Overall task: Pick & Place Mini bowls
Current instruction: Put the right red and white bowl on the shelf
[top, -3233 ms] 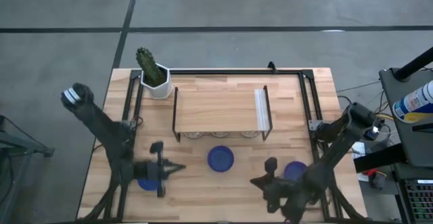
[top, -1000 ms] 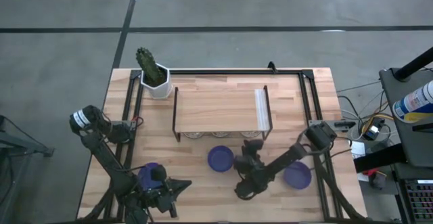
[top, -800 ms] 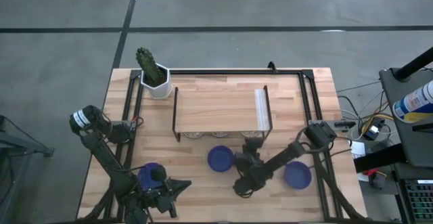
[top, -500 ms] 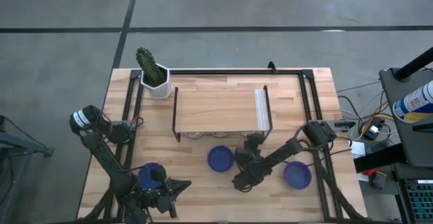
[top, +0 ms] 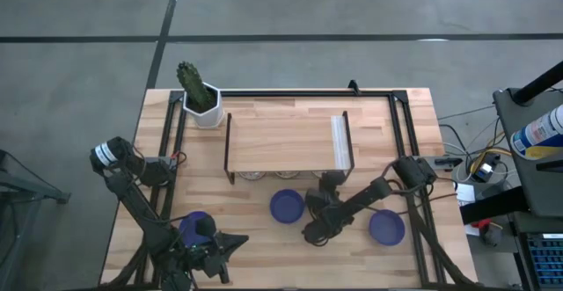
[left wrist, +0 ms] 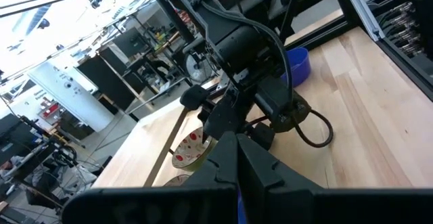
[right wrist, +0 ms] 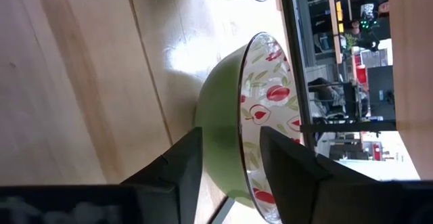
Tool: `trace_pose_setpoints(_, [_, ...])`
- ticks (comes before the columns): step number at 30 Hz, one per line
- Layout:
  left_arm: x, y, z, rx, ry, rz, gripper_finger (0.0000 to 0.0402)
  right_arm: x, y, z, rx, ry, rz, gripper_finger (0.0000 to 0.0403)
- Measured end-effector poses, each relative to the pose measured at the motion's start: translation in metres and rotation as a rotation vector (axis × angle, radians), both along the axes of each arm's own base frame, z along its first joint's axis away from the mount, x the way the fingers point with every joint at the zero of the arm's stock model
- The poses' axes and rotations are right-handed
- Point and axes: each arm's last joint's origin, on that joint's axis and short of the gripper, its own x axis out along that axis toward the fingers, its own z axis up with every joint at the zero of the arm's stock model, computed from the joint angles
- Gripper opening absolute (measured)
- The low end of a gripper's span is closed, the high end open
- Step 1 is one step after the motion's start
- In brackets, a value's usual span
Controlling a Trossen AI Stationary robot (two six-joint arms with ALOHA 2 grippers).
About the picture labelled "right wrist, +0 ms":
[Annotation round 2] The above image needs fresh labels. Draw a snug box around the person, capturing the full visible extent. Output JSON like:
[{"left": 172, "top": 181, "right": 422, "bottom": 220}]
[{"left": 357, "top": 0, "right": 383, "bottom": 19}]

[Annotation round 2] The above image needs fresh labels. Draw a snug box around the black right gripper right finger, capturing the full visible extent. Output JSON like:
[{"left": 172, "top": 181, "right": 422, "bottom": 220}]
[{"left": 259, "top": 126, "right": 376, "bottom": 224}]

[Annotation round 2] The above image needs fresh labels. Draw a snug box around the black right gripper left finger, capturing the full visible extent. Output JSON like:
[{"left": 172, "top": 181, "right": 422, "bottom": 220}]
[{"left": 120, "top": 127, "right": 204, "bottom": 224}]

